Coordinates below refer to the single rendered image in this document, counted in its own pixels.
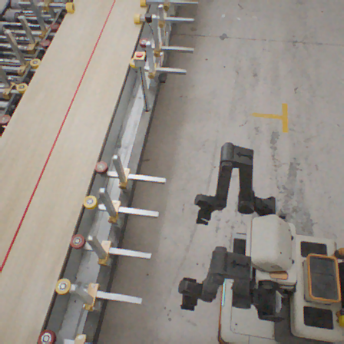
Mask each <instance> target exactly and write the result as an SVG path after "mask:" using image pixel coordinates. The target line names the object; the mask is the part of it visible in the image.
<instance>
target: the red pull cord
mask: <svg viewBox="0 0 344 344"><path fill-rule="evenodd" d="M114 3H115V0H114V2H113V5H112V6H111V10H110V11H109V13H108V16H107V18H106V20H105V22H104V25H103V27H102V29H101V32H100V34H99V36H98V39H97V41H96V45H97V43H98V40H99V38H100V37H101V33H102V31H103V30H104V26H105V25H106V22H107V20H108V18H109V16H110V13H111V11H112V8H113V7H114ZM96 45H95V46H94V50H93V51H92V54H91V56H90V58H89V60H88V63H87V65H86V67H85V70H84V72H83V75H82V76H81V79H80V81H79V83H78V86H77V88H76V92H75V94H74V97H73V98H72V100H71V103H70V105H69V108H68V110H67V113H66V115H65V116H64V119H63V121H62V123H61V126H60V128H59V130H58V133H57V137H56V138H55V142H54V143H53V145H52V148H51V150H50V153H49V155H48V157H47V159H46V161H45V164H44V166H43V168H42V170H41V173H40V175H39V177H38V179H37V182H36V185H35V188H34V190H33V193H32V195H31V197H30V199H29V202H28V204H27V207H26V208H25V212H24V213H23V215H22V217H21V219H20V222H19V224H18V227H17V229H16V231H15V236H14V237H13V239H12V242H11V244H10V247H9V248H8V252H7V253H6V256H5V258H4V260H3V262H2V265H1V267H0V274H1V272H2V269H3V267H4V265H5V262H6V260H7V258H8V255H9V254H10V251H11V249H12V246H13V244H14V242H15V238H16V236H17V234H18V231H19V228H20V226H21V224H22V221H23V220H24V217H25V214H26V213H27V211H28V208H29V205H30V203H31V200H32V198H33V196H34V195H35V191H36V188H37V186H38V183H39V181H40V179H41V176H42V174H43V172H44V170H45V167H46V165H47V162H48V160H49V157H50V156H51V153H52V151H53V149H54V147H55V144H56V142H57V138H58V135H59V134H60V132H61V129H62V126H63V124H64V122H65V119H66V117H67V116H68V112H69V111H70V109H71V106H72V104H73V101H74V98H75V97H76V95H77V94H76V93H77V91H78V88H79V86H80V83H81V81H82V78H83V77H84V74H85V72H86V70H87V68H88V65H89V63H90V61H91V58H92V56H93V54H94V51H95V49H96Z"/></svg>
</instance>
